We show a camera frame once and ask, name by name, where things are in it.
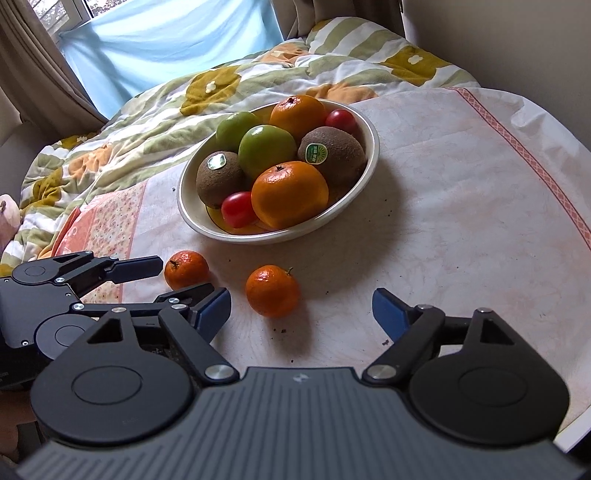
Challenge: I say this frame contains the white pink floral bedsheet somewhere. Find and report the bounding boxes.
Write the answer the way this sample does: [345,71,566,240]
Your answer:
[51,87,591,435]

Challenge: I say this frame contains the light blue hanging cloth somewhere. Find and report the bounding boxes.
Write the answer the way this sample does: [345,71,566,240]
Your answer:
[60,0,284,121]

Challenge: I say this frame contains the red cherry tomato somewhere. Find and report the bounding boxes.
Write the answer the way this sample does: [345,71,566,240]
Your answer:
[221,191,258,230]
[325,109,359,137]

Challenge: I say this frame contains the cream ceramic bowl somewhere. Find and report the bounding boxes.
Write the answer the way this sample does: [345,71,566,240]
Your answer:
[177,99,380,245]

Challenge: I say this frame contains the brown kiwi green label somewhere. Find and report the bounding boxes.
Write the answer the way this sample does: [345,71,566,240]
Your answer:
[297,127,366,188]

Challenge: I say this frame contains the large orange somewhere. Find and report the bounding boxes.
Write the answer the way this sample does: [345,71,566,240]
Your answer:
[251,161,330,230]

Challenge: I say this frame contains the green orange striped quilt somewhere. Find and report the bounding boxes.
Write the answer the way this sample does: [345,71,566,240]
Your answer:
[0,16,481,278]

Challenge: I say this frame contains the pink plush toy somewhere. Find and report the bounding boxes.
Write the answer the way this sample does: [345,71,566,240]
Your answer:
[0,194,23,252]

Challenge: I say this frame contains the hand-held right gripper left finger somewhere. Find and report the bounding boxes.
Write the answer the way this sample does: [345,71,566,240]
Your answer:
[69,288,241,388]

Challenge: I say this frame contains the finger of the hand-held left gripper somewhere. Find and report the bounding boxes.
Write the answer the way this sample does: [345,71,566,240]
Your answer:
[51,251,164,298]
[71,284,219,324]

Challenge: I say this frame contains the large green apple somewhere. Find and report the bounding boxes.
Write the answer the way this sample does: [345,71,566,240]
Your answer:
[238,124,298,182]

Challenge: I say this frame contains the medium orange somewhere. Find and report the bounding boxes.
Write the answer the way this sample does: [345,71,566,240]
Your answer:
[270,95,329,142]

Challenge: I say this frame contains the white window frame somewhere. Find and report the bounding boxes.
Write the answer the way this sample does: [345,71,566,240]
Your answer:
[39,0,110,34]

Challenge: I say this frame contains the beige curtain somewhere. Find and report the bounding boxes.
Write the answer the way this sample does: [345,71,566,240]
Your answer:
[270,0,405,41]
[0,0,110,136]

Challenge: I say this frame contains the small tangerine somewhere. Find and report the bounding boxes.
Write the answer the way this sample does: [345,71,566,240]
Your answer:
[165,250,210,292]
[245,265,301,319]

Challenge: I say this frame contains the small green apple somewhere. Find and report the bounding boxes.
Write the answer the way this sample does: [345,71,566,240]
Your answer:
[216,112,260,154]

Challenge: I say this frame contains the brown kiwi pale round label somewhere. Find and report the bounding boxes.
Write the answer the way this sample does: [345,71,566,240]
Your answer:
[196,151,249,209]

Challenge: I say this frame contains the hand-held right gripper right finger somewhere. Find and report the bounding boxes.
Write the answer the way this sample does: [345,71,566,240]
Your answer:
[362,287,522,384]

